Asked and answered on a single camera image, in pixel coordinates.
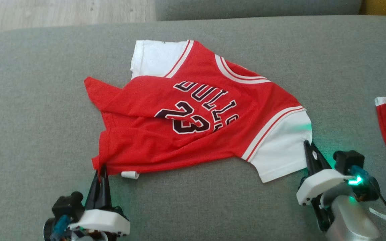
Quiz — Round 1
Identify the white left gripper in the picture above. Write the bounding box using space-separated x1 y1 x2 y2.
68 166 130 236

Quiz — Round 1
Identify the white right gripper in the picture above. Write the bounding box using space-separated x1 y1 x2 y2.
296 141 354 232

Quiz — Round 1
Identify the red Bulls 23 jersey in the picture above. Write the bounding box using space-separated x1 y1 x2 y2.
84 39 313 183

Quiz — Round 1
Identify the grey fabric sofa seat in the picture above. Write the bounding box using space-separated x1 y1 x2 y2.
0 15 386 241

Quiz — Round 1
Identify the grey sofa cushion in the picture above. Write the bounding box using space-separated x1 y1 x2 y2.
155 0 363 21

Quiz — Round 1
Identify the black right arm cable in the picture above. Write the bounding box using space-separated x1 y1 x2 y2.
350 166 386 241

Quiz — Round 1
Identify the white cable tag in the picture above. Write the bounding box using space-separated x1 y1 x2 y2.
369 208 386 221

